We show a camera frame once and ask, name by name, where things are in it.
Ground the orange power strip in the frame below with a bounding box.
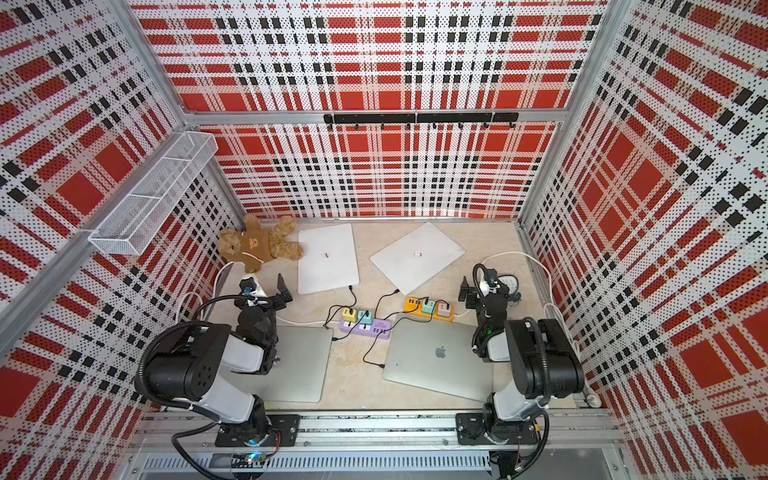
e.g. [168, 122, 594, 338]
[403, 297, 455, 322]

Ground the purple power strip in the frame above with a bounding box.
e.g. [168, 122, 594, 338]
[339, 318, 392, 340]

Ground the black cable laptop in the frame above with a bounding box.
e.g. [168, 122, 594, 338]
[361, 299, 448, 369]
[331, 317, 368, 343]
[323, 284, 359, 328]
[358, 288, 401, 328]

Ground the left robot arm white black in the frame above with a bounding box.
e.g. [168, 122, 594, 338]
[135, 274, 300, 448]

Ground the silver laptop front right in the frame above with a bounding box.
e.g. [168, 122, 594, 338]
[382, 319, 512, 402]

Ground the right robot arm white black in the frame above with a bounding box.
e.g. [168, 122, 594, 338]
[456, 263, 585, 447]

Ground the white power cord right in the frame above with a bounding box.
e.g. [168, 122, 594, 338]
[453, 250, 586, 385]

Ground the pink usb charger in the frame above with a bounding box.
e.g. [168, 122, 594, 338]
[436, 302, 453, 318]

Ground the brown teddy bear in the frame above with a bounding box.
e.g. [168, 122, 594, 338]
[217, 214, 304, 273]

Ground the teal usb charger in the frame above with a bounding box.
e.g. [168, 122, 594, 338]
[357, 310, 374, 325]

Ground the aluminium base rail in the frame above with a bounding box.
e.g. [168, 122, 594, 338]
[128, 409, 625, 480]

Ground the white laptop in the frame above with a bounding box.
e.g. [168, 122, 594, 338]
[370, 223, 465, 294]
[298, 224, 359, 295]

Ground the black hook rail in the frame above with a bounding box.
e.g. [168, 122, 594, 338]
[323, 112, 520, 128]

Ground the silver laptop front left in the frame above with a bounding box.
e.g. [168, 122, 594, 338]
[219, 327, 333, 403]

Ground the white power cord left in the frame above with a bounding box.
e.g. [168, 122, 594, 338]
[176, 259, 342, 328]

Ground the silver laptop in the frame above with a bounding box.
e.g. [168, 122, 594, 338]
[219, 327, 333, 403]
[382, 319, 512, 402]

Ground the green usb charger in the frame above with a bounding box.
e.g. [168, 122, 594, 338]
[421, 300, 436, 316]

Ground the white laptop back right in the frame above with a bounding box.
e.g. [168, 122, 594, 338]
[370, 223, 465, 294]

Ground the white laptop back left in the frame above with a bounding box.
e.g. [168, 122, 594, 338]
[298, 224, 359, 295]

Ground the white power cord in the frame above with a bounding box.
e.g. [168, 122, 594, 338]
[176, 259, 342, 328]
[453, 250, 586, 385]

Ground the yellow usb charger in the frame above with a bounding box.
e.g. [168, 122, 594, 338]
[342, 307, 357, 324]

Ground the white wire mesh basket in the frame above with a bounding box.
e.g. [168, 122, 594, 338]
[88, 131, 217, 256]

